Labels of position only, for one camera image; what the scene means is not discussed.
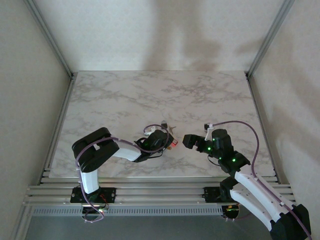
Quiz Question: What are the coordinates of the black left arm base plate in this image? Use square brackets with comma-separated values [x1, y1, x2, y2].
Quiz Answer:
[70, 187, 117, 204]

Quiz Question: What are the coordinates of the aluminium frame post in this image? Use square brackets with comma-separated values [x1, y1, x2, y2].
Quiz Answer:
[23, 0, 76, 79]
[246, 0, 296, 79]

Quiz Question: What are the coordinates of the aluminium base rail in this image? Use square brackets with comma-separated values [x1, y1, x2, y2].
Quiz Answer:
[23, 168, 297, 207]

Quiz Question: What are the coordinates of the grey slotted cable duct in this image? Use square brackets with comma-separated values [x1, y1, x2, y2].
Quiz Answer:
[32, 206, 223, 216]

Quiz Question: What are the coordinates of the aluminium table side rail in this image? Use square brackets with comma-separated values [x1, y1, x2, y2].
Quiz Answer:
[38, 73, 77, 179]
[246, 73, 279, 177]

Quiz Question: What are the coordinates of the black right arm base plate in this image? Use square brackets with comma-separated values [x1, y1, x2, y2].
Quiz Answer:
[203, 186, 226, 203]

